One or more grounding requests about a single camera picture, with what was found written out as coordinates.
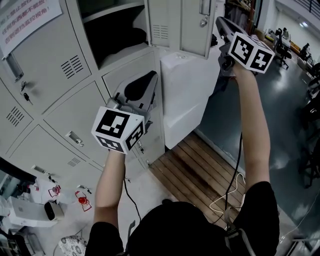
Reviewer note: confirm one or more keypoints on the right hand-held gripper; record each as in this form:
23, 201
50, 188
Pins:
257, 60

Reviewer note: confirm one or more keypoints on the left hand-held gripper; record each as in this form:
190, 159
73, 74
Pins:
110, 125

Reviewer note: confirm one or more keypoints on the grey metal locker cabinet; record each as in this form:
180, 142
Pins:
50, 80

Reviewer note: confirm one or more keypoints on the person's right forearm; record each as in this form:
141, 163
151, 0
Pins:
255, 130

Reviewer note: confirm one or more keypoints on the person's left forearm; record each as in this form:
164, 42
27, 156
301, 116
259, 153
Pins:
110, 190

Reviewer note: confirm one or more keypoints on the black cabinet key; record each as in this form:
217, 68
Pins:
27, 96

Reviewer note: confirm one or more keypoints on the clothes rack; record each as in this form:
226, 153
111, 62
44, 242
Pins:
240, 12

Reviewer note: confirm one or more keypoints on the large white box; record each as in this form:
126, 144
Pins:
180, 135
185, 85

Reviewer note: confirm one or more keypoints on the black office chair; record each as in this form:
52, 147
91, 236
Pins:
282, 52

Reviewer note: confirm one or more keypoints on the wooden slat pallet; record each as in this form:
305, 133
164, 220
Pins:
190, 170

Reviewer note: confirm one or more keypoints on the small red lantern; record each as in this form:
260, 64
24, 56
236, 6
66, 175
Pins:
82, 201
55, 191

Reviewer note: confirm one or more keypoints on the white paper notice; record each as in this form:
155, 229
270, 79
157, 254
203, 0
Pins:
27, 22

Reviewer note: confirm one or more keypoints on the person's black shirt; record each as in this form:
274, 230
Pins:
180, 230

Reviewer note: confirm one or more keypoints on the white appliance with black face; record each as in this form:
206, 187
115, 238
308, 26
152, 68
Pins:
52, 211

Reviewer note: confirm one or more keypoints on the black framed glass window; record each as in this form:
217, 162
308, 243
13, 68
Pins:
15, 170

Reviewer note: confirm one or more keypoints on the flat white carton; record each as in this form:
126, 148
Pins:
27, 212

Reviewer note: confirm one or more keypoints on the floral stool cushion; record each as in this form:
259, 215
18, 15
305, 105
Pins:
72, 246

